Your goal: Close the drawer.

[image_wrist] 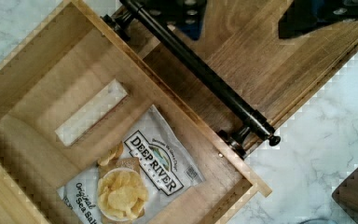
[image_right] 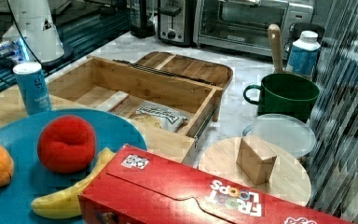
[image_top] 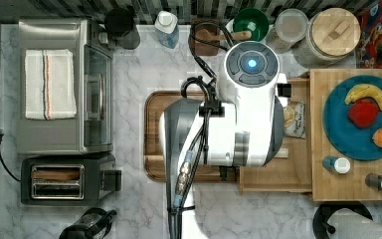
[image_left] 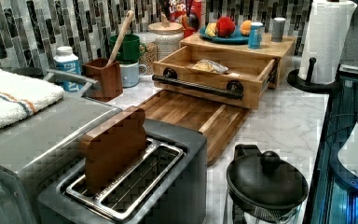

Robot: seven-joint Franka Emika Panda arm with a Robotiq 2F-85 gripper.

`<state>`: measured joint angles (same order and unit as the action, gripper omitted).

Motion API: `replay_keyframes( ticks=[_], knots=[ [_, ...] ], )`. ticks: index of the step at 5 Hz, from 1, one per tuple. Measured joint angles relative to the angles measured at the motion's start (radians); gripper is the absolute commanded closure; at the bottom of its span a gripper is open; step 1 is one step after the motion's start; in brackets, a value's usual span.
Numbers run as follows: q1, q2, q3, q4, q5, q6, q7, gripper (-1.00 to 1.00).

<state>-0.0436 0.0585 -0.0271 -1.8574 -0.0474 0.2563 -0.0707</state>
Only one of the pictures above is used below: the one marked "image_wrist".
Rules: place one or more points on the light wooden drawer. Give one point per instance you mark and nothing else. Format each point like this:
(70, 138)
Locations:
(70, 56)

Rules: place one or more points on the Deep River chips bag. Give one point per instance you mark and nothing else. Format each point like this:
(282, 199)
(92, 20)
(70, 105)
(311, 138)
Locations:
(146, 171)

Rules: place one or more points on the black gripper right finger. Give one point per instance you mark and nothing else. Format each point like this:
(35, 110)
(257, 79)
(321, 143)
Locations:
(306, 16)

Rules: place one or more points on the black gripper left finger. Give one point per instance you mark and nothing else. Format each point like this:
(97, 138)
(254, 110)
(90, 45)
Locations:
(185, 15)

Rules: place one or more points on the black drawer handle bar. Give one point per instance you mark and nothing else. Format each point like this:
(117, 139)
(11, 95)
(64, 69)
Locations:
(252, 120)

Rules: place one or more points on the dark wooden cutting board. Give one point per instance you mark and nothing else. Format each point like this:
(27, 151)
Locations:
(239, 41)

